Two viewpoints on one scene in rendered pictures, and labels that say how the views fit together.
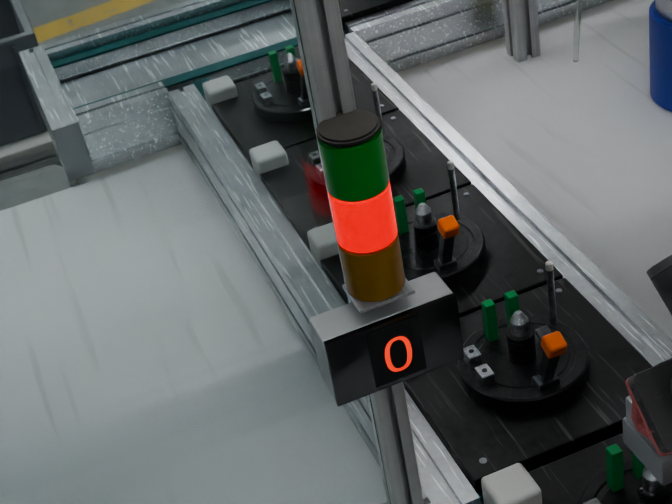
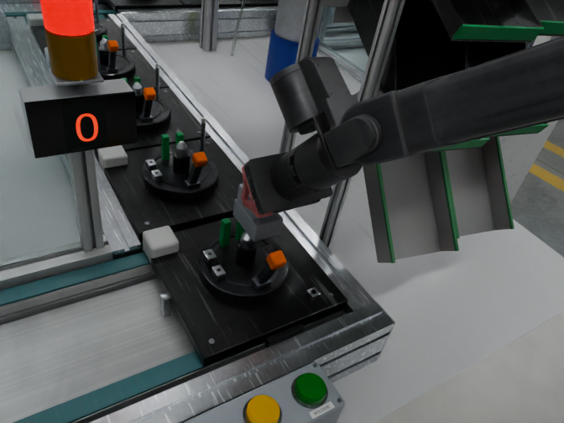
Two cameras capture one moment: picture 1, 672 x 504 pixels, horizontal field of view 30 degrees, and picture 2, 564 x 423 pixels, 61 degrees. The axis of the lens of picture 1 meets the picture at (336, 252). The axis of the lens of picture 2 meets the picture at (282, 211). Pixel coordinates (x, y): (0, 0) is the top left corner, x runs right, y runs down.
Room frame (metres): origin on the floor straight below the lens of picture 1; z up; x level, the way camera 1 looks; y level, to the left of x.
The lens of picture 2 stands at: (0.28, -0.07, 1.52)
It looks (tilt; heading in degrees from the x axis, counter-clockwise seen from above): 39 degrees down; 337
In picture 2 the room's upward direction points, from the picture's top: 11 degrees clockwise
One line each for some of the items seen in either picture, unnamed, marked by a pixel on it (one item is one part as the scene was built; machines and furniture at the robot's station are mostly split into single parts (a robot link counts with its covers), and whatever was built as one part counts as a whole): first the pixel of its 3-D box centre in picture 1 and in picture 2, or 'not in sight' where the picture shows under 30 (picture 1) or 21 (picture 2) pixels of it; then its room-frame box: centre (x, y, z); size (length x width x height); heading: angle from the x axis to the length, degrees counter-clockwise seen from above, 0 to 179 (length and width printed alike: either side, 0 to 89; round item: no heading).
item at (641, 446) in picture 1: (656, 419); (255, 201); (0.78, -0.25, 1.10); 0.08 x 0.04 x 0.07; 15
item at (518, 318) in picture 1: (520, 339); (180, 159); (1.02, -0.18, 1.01); 0.24 x 0.24 x 0.13; 15
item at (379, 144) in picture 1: (353, 158); not in sight; (0.84, -0.03, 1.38); 0.05 x 0.05 x 0.05
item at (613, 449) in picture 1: (614, 468); (225, 232); (0.81, -0.22, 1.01); 0.01 x 0.01 x 0.05; 15
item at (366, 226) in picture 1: (363, 211); (66, 3); (0.84, -0.03, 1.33); 0.05 x 0.05 x 0.05
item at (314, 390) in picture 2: not in sight; (310, 389); (0.56, -0.28, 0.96); 0.04 x 0.04 x 0.02
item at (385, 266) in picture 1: (371, 260); (72, 50); (0.84, -0.03, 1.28); 0.05 x 0.05 x 0.05
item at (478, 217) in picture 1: (425, 229); (137, 98); (1.26, -0.11, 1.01); 0.24 x 0.24 x 0.13; 15
